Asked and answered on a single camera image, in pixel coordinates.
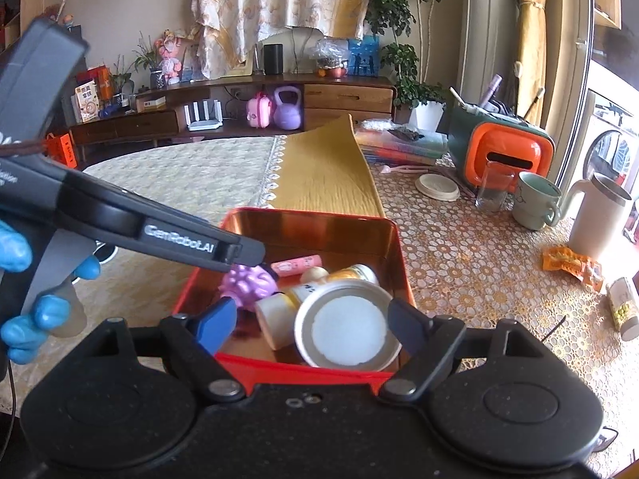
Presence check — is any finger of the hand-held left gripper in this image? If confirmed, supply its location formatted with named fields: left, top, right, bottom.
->
left=137, top=200, right=266, bottom=273

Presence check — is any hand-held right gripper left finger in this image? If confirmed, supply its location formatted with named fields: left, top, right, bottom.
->
left=99, top=297, right=246, bottom=404

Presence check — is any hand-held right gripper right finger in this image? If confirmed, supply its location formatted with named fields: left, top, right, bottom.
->
left=379, top=297, right=539, bottom=404

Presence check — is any purple spiky toy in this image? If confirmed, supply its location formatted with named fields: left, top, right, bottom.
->
left=221, top=264, right=280, bottom=313

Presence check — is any round gold tin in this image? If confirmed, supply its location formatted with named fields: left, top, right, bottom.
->
left=294, top=279, right=403, bottom=372

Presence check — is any white and yellow bottle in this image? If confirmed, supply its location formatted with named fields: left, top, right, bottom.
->
left=256, top=263, right=380, bottom=351

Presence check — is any pink cartoon tube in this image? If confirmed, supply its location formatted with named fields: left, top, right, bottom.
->
left=271, top=254, right=323, bottom=276

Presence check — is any red metal box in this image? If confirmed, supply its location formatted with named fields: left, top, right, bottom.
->
left=172, top=207, right=416, bottom=375

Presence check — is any person's left hand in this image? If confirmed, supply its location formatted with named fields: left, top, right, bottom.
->
left=0, top=220, right=103, bottom=366

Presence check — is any beige snack bag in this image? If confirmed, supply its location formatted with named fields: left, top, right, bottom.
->
left=75, top=82, right=101, bottom=123

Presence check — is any quilted beige mat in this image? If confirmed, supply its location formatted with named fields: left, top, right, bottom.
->
left=10, top=135, right=288, bottom=410

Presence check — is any orange gift bag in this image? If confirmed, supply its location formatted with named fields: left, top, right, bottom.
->
left=44, top=132, right=78, bottom=170

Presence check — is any gold patterned tablecloth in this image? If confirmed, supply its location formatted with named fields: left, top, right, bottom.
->
left=367, top=152, right=639, bottom=465

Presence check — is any white router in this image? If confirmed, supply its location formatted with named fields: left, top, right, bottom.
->
left=182, top=101, right=224, bottom=132

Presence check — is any small plant in vase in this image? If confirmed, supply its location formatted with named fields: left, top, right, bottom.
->
left=134, top=35, right=165, bottom=91

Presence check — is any round white lid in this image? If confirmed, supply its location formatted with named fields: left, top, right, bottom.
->
left=415, top=174, right=460, bottom=202

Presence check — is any pink doll bouquet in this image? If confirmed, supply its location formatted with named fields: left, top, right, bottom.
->
left=155, top=30, right=185, bottom=85

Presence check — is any pink toy suitcase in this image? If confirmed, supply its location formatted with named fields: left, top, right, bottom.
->
left=246, top=91, right=275, bottom=128

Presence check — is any yellow mat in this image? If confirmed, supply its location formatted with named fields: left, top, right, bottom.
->
left=272, top=114, right=385, bottom=218

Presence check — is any purple kettlebell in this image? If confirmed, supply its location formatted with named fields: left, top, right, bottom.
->
left=272, top=86, right=303, bottom=131

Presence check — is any clear drinking glass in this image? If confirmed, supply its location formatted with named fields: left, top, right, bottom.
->
left=475, top=164, right=515, bottom=212

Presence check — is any orange snack wrapper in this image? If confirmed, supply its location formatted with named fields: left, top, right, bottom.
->
left=543, top=245, right=605, bottom=290

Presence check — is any stack of books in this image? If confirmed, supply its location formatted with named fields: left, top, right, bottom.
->
left=357, top=127, right=450, bottom=165

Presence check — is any green mug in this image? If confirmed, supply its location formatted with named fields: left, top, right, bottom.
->
left=512, top=171, right=562, bottom=230

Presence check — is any black cylindrical speaker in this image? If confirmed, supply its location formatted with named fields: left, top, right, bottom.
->
left=263, top=44, right=284, bottom=75

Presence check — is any green orange bag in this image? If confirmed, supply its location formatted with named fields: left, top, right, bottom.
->
left=448, top=92, right=556, bottom=185

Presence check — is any wooden tv cabinet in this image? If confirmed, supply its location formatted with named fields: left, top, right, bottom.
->
left=67, top=74, right=397, bottom=160

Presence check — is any white kettle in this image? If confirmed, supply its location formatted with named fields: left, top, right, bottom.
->
left=566, top=174, right=632, bottom=263

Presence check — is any small pill bottle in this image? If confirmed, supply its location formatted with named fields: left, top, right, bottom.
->
left=606, top=277, right=639, bottom=342

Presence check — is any plastic bag of fruit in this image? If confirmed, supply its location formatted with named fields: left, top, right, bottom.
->
left=314, top=37, right=349, bottom=79

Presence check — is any blue picture board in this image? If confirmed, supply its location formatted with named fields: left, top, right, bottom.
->
left=347, top=36, right=381, bottom=78

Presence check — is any washing machine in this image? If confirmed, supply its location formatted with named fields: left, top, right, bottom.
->
left=581, top=90, right=639, bottom=195

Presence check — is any potted green tree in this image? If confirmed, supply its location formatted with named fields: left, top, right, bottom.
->
left=364, top=0, right=460, bottom=133

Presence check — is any yellow curtain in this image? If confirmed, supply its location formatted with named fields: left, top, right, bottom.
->
left=514, top=0, right=550, bottom=125

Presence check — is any black cable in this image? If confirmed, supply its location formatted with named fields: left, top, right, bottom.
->
left=539, top=315, right=567, bottom=342

